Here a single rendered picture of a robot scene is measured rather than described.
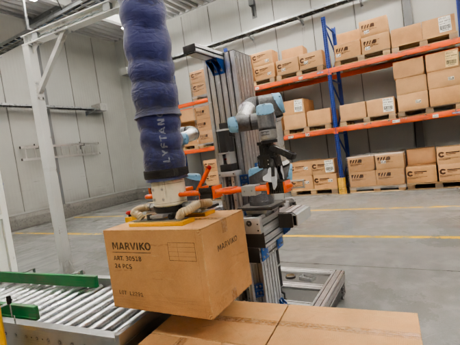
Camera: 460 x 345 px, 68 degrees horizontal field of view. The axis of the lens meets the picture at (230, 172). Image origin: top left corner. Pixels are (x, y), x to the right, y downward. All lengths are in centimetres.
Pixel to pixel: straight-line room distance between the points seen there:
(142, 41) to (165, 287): 115
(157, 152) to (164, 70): 39
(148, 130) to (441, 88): 738
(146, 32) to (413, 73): 726
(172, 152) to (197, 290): 65
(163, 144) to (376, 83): 857
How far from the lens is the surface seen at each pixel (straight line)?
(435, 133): 975
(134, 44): 177
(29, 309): 247
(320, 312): 185
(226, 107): 232
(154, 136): 168
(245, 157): 225
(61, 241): 514
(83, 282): 279
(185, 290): 161
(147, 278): 174
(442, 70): 853
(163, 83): 172
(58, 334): 214
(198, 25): 1234
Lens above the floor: 138
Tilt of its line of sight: 3 degrees down
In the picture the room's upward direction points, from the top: 8 degrees counter-clockwise
